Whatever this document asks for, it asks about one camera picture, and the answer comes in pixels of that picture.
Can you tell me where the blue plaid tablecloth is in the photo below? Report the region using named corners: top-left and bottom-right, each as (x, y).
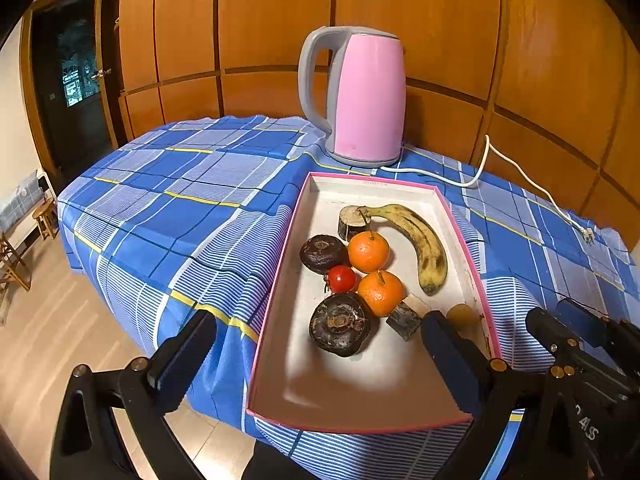
top-left (56, 115), bottom-right (640, 480)

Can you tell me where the cylindrical sugarcane piece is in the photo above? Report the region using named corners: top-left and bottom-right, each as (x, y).
top-left (339, 205), bottom-right (372, 242)

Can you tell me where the small yellow round fruit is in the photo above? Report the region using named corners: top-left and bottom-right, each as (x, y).
top-left (446, 303), bottom-right (482, 333)

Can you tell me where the yellow spotted banana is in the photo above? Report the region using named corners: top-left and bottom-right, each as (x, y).
top-left (364, 203), bottom-right (448, 296)

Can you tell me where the pink electric kettle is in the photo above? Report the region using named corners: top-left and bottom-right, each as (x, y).
top-left (298, 26), bottom-right (407, 168)

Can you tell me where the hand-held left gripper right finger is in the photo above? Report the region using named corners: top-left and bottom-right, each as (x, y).
top-left (420, 310), bottom-right (592, 480)

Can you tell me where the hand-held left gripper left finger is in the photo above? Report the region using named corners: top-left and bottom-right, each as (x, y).
top-left (50, 309), bottom-right (218, 480)

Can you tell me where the white power cord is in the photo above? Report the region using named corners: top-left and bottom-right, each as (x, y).
top-left (380, 135), bottom-right (596, 246)

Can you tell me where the pink rimmed white tray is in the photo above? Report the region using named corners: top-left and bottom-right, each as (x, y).
top-left (245, 171), bottom-right (503, 435)

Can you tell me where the orange tangerine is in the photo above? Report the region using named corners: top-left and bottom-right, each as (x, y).
top-left (347, 230), bottom-right (390, 273)
top-left (357, 270), bottom-right (404, 318)

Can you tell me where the wooden panelled wardrobe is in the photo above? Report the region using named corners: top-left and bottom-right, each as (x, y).
top-left (95, 0), bottom-right (640, 241)

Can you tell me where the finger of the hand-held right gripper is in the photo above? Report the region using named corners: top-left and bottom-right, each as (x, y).
top-left (525, 306), bottom-right (577, 367)
top-left (555, 297), bottom-right (640, 357)

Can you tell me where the dark door with window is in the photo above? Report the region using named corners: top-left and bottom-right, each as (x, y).
top-left (20, 0), bottom-right (126, 171)

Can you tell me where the dark brown mangosteen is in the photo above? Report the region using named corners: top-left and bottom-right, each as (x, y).
top-left (299, 234), bottom-right (348, 275)
top-left (308, 292), bottom-right (379, 358)

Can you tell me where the wooden folding chair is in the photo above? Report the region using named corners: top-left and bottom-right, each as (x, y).
top-left (0, 232), bottom-right (33, 311)

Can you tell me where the small wedge sugarcane piece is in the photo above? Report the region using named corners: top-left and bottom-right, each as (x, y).
top-left (385, 294), bottom-right (432, 342)

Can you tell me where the red tomato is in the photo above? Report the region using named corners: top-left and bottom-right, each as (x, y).
top-left (326, 265), bottom-right (357, 294)

